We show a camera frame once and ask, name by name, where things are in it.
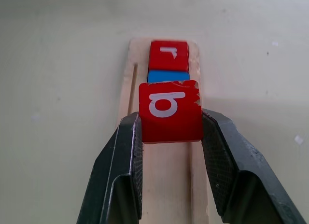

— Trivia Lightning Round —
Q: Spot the blue letter block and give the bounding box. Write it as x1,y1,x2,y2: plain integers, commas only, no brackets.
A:
147,70,190,84

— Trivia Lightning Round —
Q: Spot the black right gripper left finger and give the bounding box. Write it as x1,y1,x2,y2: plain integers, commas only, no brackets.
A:
76,112,143,224

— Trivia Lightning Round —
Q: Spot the wooden tray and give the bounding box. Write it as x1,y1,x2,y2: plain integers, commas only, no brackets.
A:
115,37,211,224

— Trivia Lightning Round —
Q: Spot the red letter r block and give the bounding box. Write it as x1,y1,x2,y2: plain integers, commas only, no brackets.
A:
148,40,189,73

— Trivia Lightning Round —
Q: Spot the red letter b block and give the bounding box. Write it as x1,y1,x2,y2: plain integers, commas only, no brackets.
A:
139,80,203,144

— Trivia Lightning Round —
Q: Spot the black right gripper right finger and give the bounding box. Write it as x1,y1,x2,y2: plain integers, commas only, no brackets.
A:
201,108,306,224

